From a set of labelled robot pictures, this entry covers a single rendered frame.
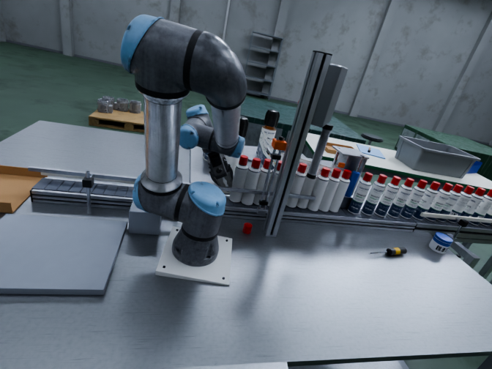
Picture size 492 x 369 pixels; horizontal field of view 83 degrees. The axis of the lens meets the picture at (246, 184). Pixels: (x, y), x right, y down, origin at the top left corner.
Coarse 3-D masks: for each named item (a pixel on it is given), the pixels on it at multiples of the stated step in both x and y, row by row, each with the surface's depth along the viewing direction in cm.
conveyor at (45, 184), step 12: (48, 180) 104; (60, 180) 106; (72, 192) 101; (84, 192) 102; (96, 192) 104; (108, 192) 106; (120, 192) 107; (132, 192) 109; (228, 204) 116; (240, 204) 118; (348, 216) 129; (360, 216) 131; (372, 216) 134
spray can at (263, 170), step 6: (264, 162) 113; (264, 168) 114; (264, 174) 113; (270, 174) 114; (258, 180) 116; (264, 180) 114; (258, 186) 116; (258, 198) 118; (264, 198) 120; (258, 204) 119
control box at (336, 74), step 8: (328, 72) 85; (336, 72) 84; (344, 72) 92; (328, 80) 85; (336, 80) 84; (328, 88) 86; (336, 88) 87; (320, 96) 88; (328, 96) 87; (336, 96) 94; (320, 104) 89; (328, 104) 88; (320, 112) 89; (328, 112) 90; (312, 120) 91; (320, 120) 90; (328, 120) 98
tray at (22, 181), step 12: (0, 168) 109; (12, 168) 110; (24, 168) 111; (0, 180) 106; (12, 180) 108; (24, 180) 109; (36, 180) 111; (0, 192) 100; (12, 192) 101; (24, 192) 103; (0, 204) 90; (12, 204) 95
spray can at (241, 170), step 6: (240, 156) 111; (246, 156) 112; (240, 162) 111; (246, 162) 111; (240, 168) 111; (246, 168) 112; (234, 174) 114; (240, 174) 112; (246, 174) 114; (234, 180) 114; (240, 180) 113; (234, 186) 115; (240, 186) 114; (234, 192) 116; (234, 198) 117; (240, 198) 118
